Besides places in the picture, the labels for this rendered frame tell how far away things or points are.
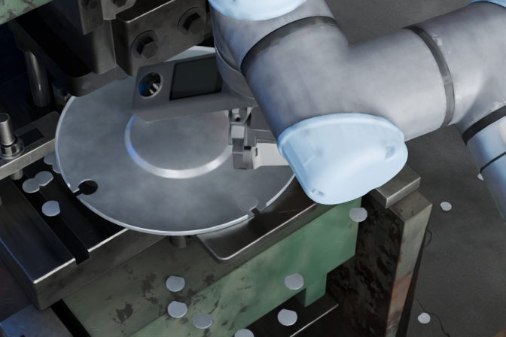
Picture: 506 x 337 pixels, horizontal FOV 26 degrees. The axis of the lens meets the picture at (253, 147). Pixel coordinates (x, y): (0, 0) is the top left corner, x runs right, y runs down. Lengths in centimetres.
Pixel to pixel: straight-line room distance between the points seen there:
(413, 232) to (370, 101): 74
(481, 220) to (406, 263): 74
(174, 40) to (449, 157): 121
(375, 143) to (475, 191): 157
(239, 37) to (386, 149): 13
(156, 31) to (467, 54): 49
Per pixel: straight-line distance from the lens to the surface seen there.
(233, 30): 75
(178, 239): 132
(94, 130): 129
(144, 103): 94
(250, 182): 123
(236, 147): 94
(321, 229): 140
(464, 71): 75
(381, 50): 74
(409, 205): 143
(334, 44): 73
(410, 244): 147
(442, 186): 226
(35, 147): 132
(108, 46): 118
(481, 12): 78
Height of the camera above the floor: 173
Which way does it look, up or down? 49 degrees down
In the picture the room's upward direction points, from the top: straight up
